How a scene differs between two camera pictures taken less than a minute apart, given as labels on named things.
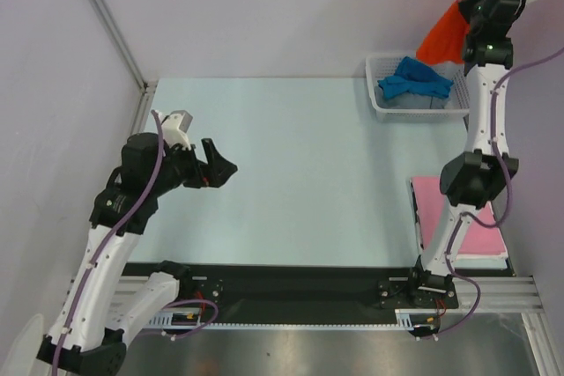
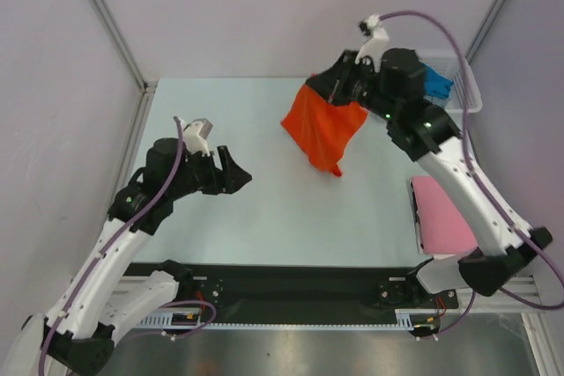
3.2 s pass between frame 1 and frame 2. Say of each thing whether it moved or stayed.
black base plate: stayed
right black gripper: moved
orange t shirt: moved
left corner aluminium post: stayed
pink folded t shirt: stayed
